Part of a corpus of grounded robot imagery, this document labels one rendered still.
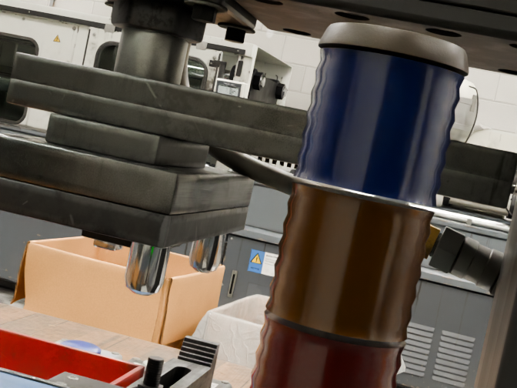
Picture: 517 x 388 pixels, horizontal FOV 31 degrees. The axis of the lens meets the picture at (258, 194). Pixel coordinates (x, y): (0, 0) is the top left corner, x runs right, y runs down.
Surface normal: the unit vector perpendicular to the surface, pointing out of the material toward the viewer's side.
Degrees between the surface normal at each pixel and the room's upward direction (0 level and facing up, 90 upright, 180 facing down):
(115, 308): 86
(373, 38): 72
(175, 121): 90
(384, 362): 76
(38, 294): 90
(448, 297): 90
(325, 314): 104
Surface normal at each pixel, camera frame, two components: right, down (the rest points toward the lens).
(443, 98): 0.62, 0.41
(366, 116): -0.20, -0.24
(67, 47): -0.25, 0.00
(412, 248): 0.72, -0.06
